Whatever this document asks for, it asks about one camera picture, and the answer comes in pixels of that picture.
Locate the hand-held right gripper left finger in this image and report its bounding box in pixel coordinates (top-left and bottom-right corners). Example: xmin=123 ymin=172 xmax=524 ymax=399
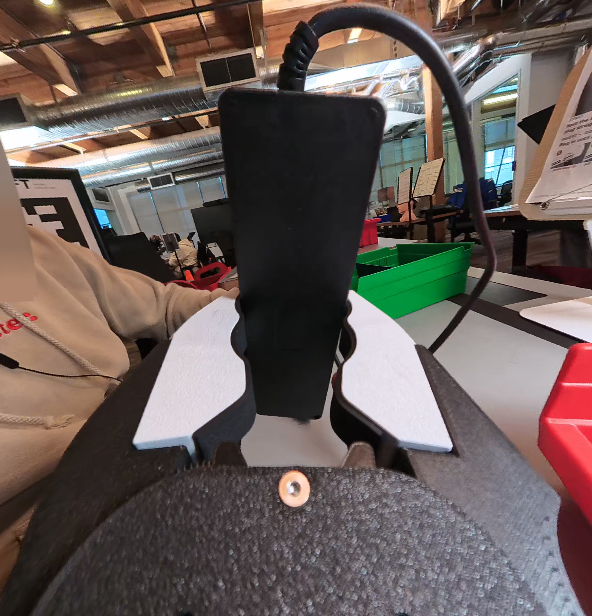
xmin=132 ymin=295 xmax=257 ymax=463

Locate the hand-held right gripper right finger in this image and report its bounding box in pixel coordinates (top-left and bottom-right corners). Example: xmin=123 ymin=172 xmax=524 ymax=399
xmin=330 ymin=290 xmax=454 ymax=463

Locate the green plastic bin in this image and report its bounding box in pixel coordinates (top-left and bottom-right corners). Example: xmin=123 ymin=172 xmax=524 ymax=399
xmin=351 ymin=242 xmax=475 ymax=320

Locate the black USB hub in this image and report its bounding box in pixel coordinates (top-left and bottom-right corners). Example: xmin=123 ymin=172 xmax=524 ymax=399
xmin=218 ymin=88 xmax=387 ymax=419

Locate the thick black hub cable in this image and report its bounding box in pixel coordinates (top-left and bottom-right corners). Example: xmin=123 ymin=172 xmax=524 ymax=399
xmin=277 ymin=4 xmax=498 ymax=355

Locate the person's left forearm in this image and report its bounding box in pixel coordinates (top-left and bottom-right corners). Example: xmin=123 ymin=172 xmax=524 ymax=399
xmin=108 ymin=262 xmax=240 ymax=340

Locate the black bin divider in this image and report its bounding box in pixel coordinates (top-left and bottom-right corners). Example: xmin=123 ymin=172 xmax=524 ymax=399
xmin=357 ymin=261 xmax=400 ymax=278

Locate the black monitor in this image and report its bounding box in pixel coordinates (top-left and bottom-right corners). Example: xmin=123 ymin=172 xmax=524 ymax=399
xmin=190 ymin=199 xmax=236 ymax=268

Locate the white desk stand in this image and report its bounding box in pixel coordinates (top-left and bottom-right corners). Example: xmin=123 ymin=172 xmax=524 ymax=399
xmin=519 ymin=219 xmax=592 ymax=343

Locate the chair with blue jacket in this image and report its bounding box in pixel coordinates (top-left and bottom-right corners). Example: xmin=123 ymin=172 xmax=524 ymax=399
xmin=445 ymin=177 xmax=500 ymax=244

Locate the black-framed marker sign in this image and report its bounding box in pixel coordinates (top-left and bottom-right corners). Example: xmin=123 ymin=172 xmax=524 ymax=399
xmin=11 ymin=166 xmax=109 ymax=263

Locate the wooden column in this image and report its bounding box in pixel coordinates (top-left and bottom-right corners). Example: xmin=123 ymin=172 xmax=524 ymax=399
xmin=421 ymin=67 xmax=447 ymax=241

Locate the wooden instruction board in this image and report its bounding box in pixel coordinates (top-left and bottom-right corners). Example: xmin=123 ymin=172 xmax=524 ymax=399
xmin=519 ymin=46 xmax=592 ymax=222

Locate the black panel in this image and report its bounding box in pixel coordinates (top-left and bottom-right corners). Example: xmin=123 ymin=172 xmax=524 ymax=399
xmin=517 ymin=103 xmax=557 ymax=145

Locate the white air vent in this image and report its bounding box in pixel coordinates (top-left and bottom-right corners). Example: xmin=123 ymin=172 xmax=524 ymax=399
xmin=196 ymin=48 xmax=261 ymax=92

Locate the red basket with handles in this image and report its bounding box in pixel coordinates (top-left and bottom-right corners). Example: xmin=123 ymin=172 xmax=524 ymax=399
xmin=180 ymin=261 xmax=232 ymax=292

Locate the thin black cord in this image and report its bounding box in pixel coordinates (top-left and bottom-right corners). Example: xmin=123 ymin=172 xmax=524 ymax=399
xmin=0 ymin=350 xmax=124 ymax=384

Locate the silver ventilation duct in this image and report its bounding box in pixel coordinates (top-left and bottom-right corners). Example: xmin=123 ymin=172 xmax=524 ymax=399
xmin=82 ymin=132 xmax=225 ymax=188
xmin=31 ymin=72 xmax=282 ymax=140

